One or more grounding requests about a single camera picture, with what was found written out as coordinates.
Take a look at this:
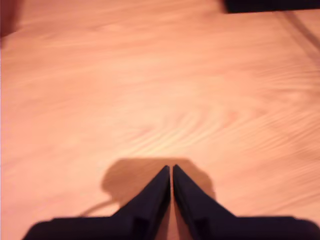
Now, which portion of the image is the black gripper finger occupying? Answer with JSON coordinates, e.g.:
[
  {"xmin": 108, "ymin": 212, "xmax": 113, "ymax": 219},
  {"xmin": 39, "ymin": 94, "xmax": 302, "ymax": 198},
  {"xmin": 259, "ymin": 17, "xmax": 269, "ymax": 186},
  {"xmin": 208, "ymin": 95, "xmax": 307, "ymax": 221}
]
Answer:
[
  {"xmin": 172, "ymin": 163, "xmax": 239, "ymax": 240},
  {"xmin": 113, "ymin": 164, "xmax": 172, "ymax": 240}
]

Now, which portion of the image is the large black computer monitor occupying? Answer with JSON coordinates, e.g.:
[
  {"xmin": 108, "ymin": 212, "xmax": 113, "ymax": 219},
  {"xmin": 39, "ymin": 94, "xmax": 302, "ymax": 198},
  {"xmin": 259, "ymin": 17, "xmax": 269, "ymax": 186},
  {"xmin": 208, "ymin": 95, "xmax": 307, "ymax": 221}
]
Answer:
[{"xmin": 223, "ymin": 0, "xmax": 320, "ymax": 14}]

